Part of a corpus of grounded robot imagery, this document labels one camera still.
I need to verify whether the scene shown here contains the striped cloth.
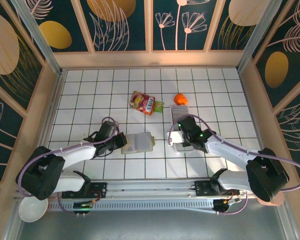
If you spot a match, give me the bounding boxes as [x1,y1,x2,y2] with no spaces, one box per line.
[170,104,199,154]

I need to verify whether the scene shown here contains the stack of plastic cards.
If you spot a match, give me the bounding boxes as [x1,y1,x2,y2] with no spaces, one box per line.
[171,105,190,123]

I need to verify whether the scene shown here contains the orange crumpled ball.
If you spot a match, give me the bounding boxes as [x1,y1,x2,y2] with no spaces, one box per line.
[173,93,189,106]

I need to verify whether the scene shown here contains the red yellow candy bag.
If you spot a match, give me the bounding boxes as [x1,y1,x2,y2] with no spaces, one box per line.
[129,91,156,116]

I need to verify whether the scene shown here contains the small green sachet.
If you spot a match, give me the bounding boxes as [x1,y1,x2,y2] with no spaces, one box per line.
[153,100,165,113]

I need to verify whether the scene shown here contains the white bowl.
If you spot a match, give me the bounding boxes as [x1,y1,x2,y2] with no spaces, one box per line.
[18,196,49,223]

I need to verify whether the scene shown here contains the pink plastic cup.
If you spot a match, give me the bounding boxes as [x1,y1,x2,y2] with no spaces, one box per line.
[257,192,286,207]

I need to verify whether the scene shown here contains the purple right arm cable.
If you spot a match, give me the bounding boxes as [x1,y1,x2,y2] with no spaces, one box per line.
[166,114,300,193]

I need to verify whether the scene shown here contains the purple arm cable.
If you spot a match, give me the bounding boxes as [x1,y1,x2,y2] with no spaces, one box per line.
[166,114,300,193]
[16,116,120,197]

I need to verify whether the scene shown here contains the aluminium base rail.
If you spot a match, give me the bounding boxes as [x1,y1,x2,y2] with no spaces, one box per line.
[14,177,286,200]

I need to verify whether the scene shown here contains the aluminium side rail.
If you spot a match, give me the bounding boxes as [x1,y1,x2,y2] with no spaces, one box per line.
[31,69,67,181]

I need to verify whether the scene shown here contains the slotted white cable duct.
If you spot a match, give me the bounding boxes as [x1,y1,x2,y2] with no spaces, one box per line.
[47,199,216,211]

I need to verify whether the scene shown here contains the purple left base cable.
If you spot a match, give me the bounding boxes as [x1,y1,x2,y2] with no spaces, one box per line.
[56,192,78,216]

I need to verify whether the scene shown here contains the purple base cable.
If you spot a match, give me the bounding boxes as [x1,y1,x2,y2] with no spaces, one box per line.
[216,192,248,216]
[56,192,78,216]

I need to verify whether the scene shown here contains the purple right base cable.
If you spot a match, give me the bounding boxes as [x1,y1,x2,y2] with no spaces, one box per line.
[216,192,248,216]

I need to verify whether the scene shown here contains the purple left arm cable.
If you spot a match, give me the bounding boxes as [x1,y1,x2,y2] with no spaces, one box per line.
[16,116,120,197]

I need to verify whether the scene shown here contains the aluminium frame post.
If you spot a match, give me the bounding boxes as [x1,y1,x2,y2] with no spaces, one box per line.
[236,0,291,72]
[11,0,63,76]

